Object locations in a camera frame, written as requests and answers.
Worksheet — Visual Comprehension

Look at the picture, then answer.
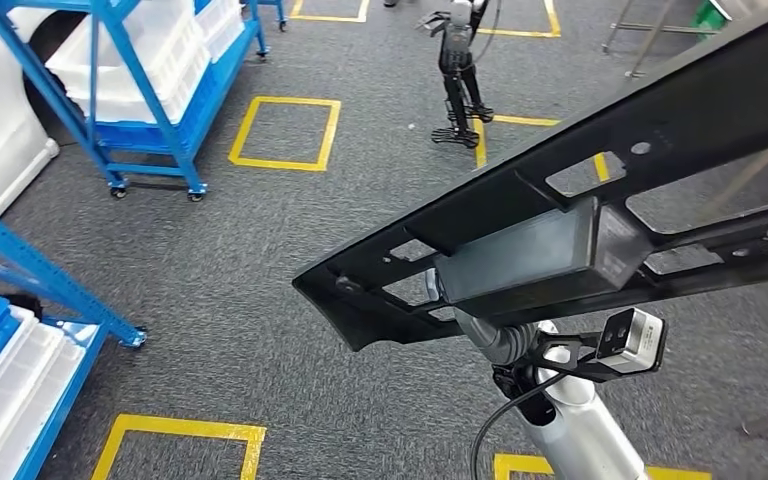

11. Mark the black cable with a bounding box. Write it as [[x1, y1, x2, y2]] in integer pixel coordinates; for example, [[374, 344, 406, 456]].
[[470, 369, 567, 480]]

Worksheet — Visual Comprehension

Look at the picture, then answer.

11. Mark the black camera mounting bracket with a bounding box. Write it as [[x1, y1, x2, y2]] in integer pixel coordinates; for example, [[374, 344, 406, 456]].
[[493, 329, 624, 400]]

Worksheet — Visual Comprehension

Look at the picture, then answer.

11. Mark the steel side table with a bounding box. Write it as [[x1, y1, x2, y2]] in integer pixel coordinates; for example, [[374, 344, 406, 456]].
[[601, 0, 730, 81]]

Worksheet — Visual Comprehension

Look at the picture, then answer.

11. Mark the yellow floor tape square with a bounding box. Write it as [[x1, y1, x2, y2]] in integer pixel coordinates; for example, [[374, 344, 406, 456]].
[[289, 0, 371, 24], [228, 95, 342, 174], [90, 413, 267, 480]]

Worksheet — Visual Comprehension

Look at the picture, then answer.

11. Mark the black plastic frame part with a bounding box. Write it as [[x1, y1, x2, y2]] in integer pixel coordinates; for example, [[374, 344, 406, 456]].
[[291, 0, 768, 352]]

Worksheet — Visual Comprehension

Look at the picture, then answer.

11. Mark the blue wheeled rack cart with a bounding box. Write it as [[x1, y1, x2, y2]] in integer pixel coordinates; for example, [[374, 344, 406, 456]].
[[0, 0, 289, 203]]

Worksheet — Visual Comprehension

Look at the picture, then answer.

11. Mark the blue metal shelf rack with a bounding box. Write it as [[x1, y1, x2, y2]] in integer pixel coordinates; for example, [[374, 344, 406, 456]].
[[0, 195, 148, 480]]

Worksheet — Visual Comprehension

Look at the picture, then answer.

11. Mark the white plastic bin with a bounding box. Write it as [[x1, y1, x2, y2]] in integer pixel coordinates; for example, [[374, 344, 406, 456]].
[[0, 305, 67, 458], [0, 334, 88, 480], [195, 0, 246, 66], [44, 0, 213, 125]]

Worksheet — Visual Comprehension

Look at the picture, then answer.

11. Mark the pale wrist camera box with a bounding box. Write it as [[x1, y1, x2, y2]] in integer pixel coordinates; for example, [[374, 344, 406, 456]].
[[595, 307, 668, 374]]

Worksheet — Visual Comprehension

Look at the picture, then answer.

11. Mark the black humanoid robot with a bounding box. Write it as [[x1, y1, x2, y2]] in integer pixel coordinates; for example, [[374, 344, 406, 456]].
[[415, 0, 497, 149]]

